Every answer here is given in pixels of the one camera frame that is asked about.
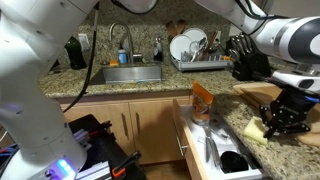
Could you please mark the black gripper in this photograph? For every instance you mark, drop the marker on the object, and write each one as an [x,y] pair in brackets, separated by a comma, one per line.
[290,110]

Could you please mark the yellow sponge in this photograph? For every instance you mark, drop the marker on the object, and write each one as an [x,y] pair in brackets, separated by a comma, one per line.
[255,131]

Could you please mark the orange food packet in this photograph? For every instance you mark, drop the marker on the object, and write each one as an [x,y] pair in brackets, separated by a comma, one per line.
[201,103]

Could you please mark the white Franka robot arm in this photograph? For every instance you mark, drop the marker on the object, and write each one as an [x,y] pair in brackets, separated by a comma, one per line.
[30,100]

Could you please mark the orange scrub sponge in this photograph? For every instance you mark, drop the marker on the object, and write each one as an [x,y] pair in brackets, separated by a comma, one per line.
[114,63]

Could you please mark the large wooden cutting board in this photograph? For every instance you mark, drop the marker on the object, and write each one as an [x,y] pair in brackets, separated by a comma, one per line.
[253,91]

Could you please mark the black bowl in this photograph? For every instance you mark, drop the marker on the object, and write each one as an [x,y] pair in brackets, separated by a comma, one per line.
[235,162]

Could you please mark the clear bag of cutlery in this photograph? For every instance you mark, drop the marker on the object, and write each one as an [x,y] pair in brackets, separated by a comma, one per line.
[213,140]

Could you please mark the black knife block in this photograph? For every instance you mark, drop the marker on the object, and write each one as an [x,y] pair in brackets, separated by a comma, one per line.
[248,63]

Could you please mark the grey dish rack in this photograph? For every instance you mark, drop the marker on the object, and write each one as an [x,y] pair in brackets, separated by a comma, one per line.
[200,64]

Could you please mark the small white plate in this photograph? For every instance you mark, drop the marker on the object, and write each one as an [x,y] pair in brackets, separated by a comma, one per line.
[196,34]

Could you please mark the large white plate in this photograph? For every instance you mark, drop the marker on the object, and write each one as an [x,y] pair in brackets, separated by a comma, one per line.
[180,48]

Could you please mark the wooden cabinet doors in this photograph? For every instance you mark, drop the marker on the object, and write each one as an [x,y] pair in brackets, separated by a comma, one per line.
[146,130]

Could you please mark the wooden spoon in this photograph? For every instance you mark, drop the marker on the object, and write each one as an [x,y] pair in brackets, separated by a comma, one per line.
[170,28]
[181,26]

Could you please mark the stainless steel sink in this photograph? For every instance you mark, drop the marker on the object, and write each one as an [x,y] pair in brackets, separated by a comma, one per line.
[131,75]

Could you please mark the blue soap pump bottle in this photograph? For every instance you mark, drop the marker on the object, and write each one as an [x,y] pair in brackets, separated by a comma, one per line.
[122,56]

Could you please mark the curved steel faucet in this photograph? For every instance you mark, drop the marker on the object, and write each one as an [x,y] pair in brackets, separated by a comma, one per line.
[128,40]

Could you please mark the black equipment cart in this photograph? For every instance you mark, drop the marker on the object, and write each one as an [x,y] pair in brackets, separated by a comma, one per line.
[100,143]

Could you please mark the green glass bottle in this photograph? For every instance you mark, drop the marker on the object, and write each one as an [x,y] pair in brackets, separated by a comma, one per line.
[75,53]

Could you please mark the white wall outlet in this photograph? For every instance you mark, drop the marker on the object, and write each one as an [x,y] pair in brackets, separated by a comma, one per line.
[84,41]

